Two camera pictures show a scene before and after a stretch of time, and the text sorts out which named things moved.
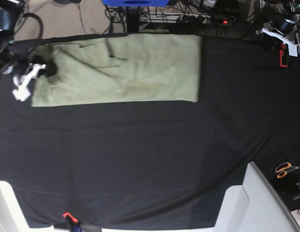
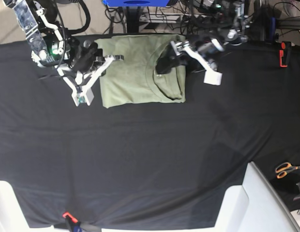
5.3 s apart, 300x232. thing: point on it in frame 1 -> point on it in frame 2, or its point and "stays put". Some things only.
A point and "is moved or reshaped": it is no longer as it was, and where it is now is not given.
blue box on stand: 135,3 stays put
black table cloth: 156,165 stays put
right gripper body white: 293,46 -> 205,56
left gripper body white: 22,93 -> 80,84
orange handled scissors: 282,168 stays put
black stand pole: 132,19 stays put
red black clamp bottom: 72,221 stays put
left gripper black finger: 52,68 -> 88,56
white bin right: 255,206 stays put
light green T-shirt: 122,69 is moved or reshaped
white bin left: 9,216 stays put
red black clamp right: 283,53 stays put
